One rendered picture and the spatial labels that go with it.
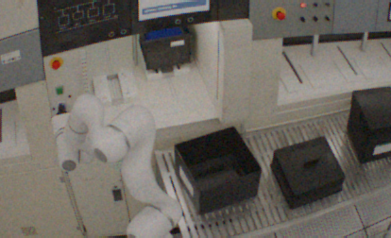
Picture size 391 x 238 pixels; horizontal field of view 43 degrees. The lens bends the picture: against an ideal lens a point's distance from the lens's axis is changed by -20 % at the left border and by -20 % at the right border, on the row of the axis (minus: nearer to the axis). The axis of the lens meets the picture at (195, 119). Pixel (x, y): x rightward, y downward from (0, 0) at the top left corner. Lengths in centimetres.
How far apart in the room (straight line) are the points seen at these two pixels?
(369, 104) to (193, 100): 90
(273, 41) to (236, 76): 23
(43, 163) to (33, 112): 34
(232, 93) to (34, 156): 98
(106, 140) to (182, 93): 119
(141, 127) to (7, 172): 121
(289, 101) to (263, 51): 38
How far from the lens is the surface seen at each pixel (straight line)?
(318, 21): 255
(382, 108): 272
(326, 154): 262
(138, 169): 179
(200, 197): 238
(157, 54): 280
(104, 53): 311
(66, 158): 207
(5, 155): 271
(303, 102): 285
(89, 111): 176
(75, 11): 218
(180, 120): 269
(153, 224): 193
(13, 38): 222
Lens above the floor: 274
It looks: 44 degrees down
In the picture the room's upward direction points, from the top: straight up
